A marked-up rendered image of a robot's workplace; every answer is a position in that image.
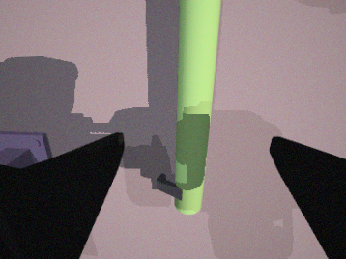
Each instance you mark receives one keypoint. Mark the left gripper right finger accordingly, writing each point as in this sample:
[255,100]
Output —
[317,182]

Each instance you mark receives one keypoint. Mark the light green long rod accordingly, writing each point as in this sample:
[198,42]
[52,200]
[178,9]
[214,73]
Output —
[198,34]

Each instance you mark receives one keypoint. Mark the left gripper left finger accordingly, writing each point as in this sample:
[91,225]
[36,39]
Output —
[48,209]

